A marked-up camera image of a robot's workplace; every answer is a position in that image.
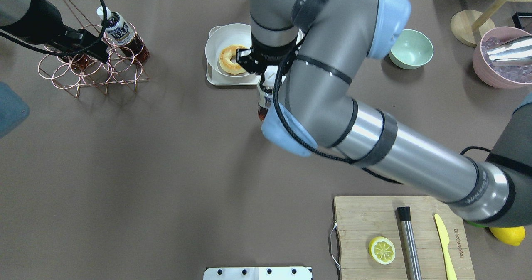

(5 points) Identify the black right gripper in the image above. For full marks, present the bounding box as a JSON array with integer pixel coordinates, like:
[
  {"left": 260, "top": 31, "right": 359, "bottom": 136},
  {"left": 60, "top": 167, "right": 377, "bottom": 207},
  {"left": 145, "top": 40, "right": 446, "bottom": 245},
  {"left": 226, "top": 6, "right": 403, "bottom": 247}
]
[{"left": 236, "top": 37, "right": 298, "bottom": 74}]

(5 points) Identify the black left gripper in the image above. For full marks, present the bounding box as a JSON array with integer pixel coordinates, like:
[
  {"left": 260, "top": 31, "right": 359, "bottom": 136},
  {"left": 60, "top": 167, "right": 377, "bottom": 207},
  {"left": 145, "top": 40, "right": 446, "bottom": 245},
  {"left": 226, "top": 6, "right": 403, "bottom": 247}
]
[{"left": 46, "top": 29, "right": 109, "bottom": 64}]

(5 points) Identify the tea bottle robot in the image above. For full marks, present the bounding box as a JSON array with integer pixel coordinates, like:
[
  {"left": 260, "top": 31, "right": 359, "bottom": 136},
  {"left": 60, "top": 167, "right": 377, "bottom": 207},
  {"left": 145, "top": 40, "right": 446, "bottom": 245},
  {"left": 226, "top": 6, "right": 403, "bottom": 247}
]
[{"left": 257, "top": 66, "right": 278, "bottom": 121}]

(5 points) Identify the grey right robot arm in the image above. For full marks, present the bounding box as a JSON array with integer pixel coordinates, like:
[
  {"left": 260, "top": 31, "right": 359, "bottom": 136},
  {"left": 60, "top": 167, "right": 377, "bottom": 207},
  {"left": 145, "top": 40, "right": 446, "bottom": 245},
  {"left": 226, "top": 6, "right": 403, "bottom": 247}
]
[{"left": 237, "top": 0, "right": 532, "bottom": 227}]

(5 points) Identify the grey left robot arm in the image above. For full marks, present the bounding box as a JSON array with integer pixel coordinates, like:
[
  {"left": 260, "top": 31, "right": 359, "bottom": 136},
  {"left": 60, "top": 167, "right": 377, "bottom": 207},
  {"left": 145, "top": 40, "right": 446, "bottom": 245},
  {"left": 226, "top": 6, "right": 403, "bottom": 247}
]
[{"left": 0, "top": 0, "right": 109, "bottom": 64}]

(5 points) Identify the tea bottle far left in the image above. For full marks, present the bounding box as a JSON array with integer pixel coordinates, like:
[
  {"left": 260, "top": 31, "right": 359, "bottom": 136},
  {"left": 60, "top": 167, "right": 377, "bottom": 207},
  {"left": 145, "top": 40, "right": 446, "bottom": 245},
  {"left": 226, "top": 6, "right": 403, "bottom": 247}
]
[{"left": 58, "top": 53, "right": 91, "bottom": 71}]

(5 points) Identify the tea bottle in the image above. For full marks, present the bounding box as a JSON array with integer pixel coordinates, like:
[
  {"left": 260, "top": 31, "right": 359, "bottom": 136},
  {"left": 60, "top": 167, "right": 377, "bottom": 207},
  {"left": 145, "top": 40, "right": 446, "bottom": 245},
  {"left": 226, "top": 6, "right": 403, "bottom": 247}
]
[
  {"left": 96, "top": 6, "right": 150, "bottom": 65},
  {"left": 58, "top": 53, "right": 91, "bottom": 71}
]

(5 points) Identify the tea bottle far right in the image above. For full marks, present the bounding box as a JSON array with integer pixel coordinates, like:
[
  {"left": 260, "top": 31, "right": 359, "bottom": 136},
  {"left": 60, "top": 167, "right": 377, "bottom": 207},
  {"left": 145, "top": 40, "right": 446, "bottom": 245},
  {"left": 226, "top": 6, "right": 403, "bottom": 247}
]
[{"left": 96, "top": 6, "right": 150, "bottom": 65}]

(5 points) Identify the cream rabbit print tray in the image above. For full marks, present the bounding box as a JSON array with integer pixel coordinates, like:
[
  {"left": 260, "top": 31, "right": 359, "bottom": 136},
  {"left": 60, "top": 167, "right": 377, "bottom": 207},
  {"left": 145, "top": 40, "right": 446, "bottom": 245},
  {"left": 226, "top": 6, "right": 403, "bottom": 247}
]
[{"left": 206, "top": 25, "right": 305, "bottom": 86}]

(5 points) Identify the glazed donut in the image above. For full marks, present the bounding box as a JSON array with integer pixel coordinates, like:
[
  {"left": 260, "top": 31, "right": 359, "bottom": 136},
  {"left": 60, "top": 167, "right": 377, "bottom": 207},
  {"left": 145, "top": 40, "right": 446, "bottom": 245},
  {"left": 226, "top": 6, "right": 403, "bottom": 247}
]
[{"left": 219, "top": 44, "right": 247, "bottom": 76}]

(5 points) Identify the white round plate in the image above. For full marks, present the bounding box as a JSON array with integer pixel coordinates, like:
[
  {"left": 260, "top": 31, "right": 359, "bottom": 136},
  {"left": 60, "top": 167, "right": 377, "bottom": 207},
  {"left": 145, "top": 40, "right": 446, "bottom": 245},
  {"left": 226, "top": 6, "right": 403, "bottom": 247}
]
[{"left": 204, "top": 23, "right": 266, "bottom": 78}]

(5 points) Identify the mint green bowl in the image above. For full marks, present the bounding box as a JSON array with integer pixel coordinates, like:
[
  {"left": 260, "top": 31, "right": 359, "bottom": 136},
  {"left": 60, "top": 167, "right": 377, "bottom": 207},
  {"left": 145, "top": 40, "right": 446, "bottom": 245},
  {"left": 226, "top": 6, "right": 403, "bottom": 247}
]
[{"left": 388, "top": 29, "right": 434, "bottom": 70}]

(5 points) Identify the wooden round stand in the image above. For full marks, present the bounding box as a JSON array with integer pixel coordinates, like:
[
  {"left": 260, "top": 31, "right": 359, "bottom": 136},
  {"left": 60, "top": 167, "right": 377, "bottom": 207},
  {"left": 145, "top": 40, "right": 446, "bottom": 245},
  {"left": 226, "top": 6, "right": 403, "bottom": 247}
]
[{"left": 450, "top": 0, "right": 531, "bottom": 47}]

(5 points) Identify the bamboo cutting board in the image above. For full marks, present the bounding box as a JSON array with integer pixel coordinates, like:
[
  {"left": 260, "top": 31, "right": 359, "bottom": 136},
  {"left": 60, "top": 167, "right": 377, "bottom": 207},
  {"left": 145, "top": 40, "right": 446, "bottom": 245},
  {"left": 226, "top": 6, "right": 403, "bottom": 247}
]
[{"left": 334, "top": 196, "right": 475, "bottom": 280}]

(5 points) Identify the half lemon slice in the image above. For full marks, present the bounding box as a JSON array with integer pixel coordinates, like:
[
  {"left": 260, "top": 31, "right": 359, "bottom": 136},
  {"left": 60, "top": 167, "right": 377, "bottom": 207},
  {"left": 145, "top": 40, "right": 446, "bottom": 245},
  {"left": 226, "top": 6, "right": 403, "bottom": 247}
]
[{"left": 367, "top": 236, "right": 397, "bottom": 265}]

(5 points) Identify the pink ice bucket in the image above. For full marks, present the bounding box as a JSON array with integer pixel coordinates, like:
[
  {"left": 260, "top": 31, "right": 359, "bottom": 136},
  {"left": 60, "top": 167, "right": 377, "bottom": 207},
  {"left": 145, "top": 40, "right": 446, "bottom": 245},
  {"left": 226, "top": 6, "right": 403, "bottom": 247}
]
[{"left": 473, "top": 27, "right": 531, "bottom": 89}]

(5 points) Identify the yellow plastic knife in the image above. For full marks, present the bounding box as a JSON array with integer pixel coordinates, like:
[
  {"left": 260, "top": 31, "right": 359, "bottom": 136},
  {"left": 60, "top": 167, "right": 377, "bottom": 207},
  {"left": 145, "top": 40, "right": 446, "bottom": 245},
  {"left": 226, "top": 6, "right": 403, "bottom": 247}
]
[{"left": 433, "top": 214, "right": 458, "bottom": 280}]

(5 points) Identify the silver metal scoop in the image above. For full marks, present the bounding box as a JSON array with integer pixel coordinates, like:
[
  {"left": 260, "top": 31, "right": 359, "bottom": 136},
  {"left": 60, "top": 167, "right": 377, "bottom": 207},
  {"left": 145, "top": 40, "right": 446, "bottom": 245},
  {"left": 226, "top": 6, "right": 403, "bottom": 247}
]
[{"left": 486, "top": 35, "right": 532, "bottom": 67}]

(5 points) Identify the steel muddler black tip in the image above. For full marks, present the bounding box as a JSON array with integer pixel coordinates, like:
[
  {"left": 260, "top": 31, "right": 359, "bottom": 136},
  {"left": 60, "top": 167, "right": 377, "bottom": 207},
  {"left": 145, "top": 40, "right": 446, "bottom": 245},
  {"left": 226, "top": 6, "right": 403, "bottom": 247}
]
[{"left": 397, "top": 206, "right": 423, "bottom": 280}]

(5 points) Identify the green lime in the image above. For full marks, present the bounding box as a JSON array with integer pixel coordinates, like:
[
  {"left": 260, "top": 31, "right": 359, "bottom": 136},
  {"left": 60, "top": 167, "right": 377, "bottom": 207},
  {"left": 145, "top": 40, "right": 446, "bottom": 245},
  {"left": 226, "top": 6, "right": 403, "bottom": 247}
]
[{"left": 464, "top": 220, "right": 486, "bottom": 228}]

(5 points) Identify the yellow lemon lower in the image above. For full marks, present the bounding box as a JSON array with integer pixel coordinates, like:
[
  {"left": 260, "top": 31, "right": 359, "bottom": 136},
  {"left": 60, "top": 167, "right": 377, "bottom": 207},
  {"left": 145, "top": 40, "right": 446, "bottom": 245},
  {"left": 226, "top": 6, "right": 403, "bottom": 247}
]
[{"left": 488, "top": 226, "right": 526, "bottom": 246}]

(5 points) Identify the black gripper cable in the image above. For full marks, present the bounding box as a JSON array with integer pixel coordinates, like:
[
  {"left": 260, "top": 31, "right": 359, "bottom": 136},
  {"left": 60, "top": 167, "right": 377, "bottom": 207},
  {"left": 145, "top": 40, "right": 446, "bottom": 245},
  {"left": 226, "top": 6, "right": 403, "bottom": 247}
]
[{"left": 0, "top": 0, "right": 109, "bottom": 57}]

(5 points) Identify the copper wire bottle rack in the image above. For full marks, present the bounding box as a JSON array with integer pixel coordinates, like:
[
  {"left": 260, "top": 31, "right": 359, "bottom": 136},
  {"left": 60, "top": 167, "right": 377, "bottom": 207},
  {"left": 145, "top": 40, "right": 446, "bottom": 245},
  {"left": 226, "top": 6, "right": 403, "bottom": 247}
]
[{"left": 37, "top": 0, "right": 149, "bottom": 98}]

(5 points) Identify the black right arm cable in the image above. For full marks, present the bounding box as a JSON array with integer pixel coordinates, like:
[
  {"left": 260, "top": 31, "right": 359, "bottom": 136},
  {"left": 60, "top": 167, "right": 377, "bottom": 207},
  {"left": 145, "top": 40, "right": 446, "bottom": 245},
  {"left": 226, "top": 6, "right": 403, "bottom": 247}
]
[{"left": 272, "top": 43, "right": 493, "bottom": 185}]

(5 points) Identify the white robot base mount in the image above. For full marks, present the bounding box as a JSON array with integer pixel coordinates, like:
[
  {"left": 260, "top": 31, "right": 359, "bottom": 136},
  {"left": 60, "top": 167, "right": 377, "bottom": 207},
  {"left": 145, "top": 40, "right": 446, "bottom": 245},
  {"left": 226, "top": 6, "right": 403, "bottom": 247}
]
[{"left": 203, "top": 266, "right": 313, "bottom": 280}]

